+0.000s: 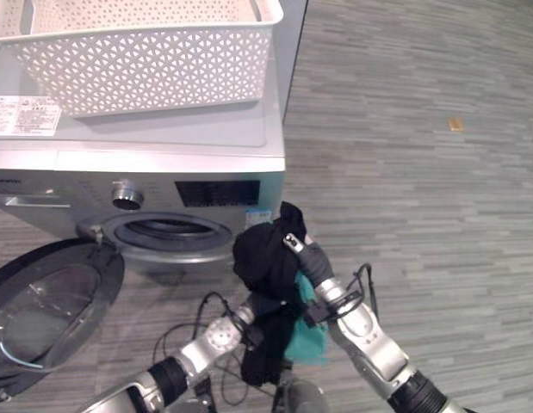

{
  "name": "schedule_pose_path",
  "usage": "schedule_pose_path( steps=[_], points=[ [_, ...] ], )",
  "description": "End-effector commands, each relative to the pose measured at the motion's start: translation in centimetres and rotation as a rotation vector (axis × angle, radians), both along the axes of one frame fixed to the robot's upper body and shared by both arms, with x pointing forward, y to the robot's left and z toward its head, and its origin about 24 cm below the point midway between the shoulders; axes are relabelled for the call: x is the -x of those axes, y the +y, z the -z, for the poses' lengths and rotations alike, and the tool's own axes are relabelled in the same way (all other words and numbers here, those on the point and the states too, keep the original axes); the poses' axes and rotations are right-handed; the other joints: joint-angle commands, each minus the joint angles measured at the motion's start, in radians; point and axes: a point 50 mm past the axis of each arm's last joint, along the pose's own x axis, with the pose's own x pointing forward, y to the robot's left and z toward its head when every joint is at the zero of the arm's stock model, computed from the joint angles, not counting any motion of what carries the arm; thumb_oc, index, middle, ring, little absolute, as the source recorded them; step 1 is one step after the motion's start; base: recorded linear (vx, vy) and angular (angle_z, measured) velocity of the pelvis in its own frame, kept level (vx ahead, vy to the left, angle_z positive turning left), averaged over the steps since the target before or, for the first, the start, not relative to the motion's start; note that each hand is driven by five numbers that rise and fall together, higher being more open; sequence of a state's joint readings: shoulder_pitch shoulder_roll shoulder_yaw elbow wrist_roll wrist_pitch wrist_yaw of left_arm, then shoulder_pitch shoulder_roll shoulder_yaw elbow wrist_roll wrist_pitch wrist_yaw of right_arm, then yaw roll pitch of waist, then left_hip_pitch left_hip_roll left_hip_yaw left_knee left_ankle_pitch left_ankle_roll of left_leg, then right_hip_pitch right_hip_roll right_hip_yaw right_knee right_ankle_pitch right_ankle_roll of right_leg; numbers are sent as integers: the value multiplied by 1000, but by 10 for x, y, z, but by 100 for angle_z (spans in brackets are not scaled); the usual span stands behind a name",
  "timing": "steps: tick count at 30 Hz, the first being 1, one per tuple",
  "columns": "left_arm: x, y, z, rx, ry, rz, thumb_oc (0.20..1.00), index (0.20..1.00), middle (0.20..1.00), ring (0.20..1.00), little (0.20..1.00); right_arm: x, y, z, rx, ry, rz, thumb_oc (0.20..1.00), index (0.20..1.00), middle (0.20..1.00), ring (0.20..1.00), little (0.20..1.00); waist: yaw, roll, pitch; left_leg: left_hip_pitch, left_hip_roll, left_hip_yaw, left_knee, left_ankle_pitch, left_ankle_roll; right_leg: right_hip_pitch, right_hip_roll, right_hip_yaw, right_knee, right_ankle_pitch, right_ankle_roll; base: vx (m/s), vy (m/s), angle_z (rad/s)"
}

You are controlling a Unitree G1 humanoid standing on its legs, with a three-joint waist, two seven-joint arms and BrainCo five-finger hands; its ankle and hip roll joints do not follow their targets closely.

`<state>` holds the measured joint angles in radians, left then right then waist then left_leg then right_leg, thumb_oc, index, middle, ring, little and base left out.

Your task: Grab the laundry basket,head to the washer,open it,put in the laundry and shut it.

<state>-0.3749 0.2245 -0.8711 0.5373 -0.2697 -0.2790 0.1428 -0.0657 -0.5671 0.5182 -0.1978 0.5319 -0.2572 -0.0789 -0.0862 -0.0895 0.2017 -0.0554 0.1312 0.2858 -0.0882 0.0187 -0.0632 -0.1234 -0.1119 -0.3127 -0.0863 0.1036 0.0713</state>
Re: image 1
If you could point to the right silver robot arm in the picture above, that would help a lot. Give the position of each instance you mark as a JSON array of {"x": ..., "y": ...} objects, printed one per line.
[{"x": 369, "y": 340}]

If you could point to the black washer display panel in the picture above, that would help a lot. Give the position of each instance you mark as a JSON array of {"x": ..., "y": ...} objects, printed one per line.
[{"x": 218, "y": 192}]

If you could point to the white perforated laundry basket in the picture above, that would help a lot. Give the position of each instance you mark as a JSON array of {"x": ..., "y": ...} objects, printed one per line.
[{"x": 137, "y": 64}]

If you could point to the white printed instruction sticker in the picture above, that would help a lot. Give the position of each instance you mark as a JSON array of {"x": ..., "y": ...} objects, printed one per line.
[{"x": 22, "y": 116}]

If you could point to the small tan floor scrap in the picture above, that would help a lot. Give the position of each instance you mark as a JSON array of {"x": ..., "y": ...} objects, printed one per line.
[{"x": 455, "y": 125}]

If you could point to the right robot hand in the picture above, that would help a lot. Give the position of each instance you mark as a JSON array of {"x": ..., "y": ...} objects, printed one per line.
[{"x": 311, "y": 257}]

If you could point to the blue energy label sticker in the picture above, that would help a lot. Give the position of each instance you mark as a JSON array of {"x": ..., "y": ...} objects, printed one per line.
[{"x": 259, "y": 217}]

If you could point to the black garment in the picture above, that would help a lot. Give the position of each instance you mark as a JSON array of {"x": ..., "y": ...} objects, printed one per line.
[{"x": 270, "y": 284}]

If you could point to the chrome washer control knob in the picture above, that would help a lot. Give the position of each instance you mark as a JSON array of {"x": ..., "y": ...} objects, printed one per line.
[{"x": 127, "y": 195}]

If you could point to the round glass washer door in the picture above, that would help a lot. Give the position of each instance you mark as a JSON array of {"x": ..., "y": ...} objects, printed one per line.
[{"x": 46, "y": 310}]

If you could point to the washer detergent drawer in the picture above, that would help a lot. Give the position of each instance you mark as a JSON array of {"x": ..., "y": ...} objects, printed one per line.
[{"x": 31, "y": 200}]

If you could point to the teal garment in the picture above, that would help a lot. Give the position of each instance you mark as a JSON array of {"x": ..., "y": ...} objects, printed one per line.
[{"x": 309, "y": 331}]

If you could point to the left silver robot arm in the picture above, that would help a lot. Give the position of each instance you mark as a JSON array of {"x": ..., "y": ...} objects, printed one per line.
[{"x": 180, "y": 365}]

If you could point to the silver front-load washing machine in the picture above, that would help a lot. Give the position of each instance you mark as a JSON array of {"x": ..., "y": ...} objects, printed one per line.
[{"x": 162, "y": 155}]

